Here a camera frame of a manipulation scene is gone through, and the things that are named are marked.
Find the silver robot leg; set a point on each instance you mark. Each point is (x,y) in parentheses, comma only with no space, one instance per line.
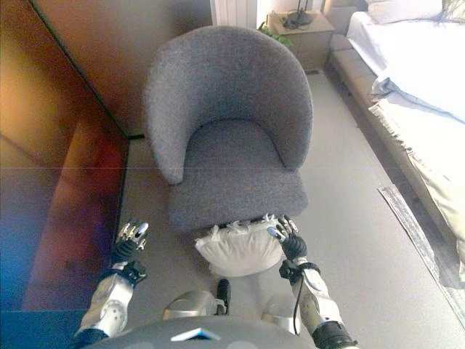
(192,303)
(279,312)

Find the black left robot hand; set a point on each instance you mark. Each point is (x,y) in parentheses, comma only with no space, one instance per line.
(125,251)

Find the white fringed cushion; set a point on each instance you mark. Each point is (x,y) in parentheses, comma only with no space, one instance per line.
(239,251)

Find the grey patterned rug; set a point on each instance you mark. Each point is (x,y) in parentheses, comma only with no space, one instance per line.
(410,225)

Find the black table lamp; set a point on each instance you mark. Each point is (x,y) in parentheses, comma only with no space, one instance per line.
(298,18)

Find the silver right robot leg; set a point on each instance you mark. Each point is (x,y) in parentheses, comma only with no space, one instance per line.
(279,312)

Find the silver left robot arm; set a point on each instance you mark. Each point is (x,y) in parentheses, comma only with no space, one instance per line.
(110,301)

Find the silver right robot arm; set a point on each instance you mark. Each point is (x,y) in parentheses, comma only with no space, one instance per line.
(319,301)

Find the bed with white sheets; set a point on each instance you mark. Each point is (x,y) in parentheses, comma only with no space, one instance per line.
(417,54)

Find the silver left robot leg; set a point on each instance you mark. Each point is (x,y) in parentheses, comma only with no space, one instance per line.
(192,303)

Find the white bed pillow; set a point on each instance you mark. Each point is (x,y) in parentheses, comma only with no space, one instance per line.
(399,11)

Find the grey fabric armchair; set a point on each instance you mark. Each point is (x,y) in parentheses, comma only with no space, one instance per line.
(225,80)

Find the glossy brown wardrobe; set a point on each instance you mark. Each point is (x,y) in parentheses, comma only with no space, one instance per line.
(54,145)

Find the grey robot torso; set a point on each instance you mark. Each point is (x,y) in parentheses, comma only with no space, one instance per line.
(152,334)

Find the wooden nightstand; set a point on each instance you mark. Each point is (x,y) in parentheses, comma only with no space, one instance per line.
(312,40)

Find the white radiator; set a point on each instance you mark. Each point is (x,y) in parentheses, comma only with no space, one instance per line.
(232,12)

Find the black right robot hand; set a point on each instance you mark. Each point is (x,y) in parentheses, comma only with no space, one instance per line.
(294,245)

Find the green potted plant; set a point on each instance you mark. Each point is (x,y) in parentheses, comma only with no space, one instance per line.
(278,36)

